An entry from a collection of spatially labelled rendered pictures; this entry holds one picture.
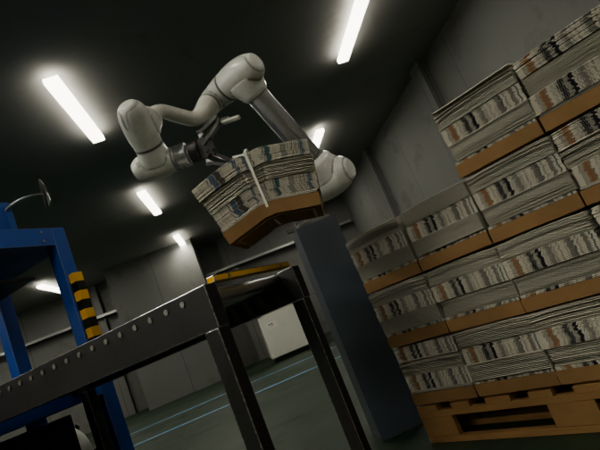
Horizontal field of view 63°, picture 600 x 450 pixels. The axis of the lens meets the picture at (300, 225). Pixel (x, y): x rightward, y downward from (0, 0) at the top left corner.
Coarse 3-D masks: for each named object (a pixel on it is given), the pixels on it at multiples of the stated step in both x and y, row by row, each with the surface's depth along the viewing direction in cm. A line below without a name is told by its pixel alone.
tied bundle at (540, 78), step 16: (592, 16) 124; (560, 32) 130; (576, 32) 127; (592, 32) 125; (544, 48) 133; (560, 48) 130; (576, 48) 128; (592, 48) 125; (528, 64) 137; (544, 64) 134; (560, 64) 131; (576, 64) 129; (592, 64) 126; (528, 80) 138; (544, 80) 135; (560, 80) 131; (576, 80) 129; (592, 80) 126; (544, 96) 135; (560, 96) 133; (576, 96) 130; (544, 112) 136; (560, 128) 136
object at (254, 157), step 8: (256, 152) 158; (240, 160) 158; (256, 160) 157; (240, 168) 158; (248, 168) 158; (256, 168) 158; (248, 176) 158; (256, 176) 157; (264, 176) 157; (248, 184) 157; (264, 184) 157; (256, 192) 157; (264, 192) 157; (256, 200) 157; (272, 216) 157; (280, 224) 177
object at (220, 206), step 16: (224, 176) 158; (240, 176) 158; (192, 192) 158; (208, 192) 158; (224, 192) 158; (240, 192) 157; (208, 208) 157; (224, 208) 158; (240, 208) 157; (224, 224) 157; (256, 224) 155; (272, 224) 170; (240, 240) 158; (256, 240) 177
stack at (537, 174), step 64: (576, 128) 131; (448, 192) 161; (512, 192) 147; (576, 192) 134; (384, 256) 186; (512, 256) 149; (576, 256) 136; (384, 320) 191; (448, 320) 170; (512, 320) 153; (576, 320) 139; (448, 384) 175; (576, 384) 143
